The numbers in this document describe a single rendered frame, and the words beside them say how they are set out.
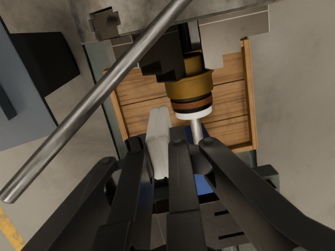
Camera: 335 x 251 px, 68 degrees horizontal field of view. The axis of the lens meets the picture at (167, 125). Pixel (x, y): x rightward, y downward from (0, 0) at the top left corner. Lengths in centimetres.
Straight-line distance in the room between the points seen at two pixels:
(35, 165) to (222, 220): 64
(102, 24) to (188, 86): 16
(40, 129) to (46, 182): 109
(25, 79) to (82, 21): 54
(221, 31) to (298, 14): 134
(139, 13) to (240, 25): 19
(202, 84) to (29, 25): 135
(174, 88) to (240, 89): 30
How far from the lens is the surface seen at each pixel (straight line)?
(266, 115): 178
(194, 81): 41
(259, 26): 43
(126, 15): 29
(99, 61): 100
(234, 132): 72
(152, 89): 64
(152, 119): 19
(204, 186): 51
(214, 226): 77
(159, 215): 66
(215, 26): 42
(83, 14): 34
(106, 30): 32
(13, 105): 90
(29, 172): 19
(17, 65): 86
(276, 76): 173
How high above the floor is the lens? 151
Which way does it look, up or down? 68 degrees down
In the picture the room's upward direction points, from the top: 170 degrees clockwise
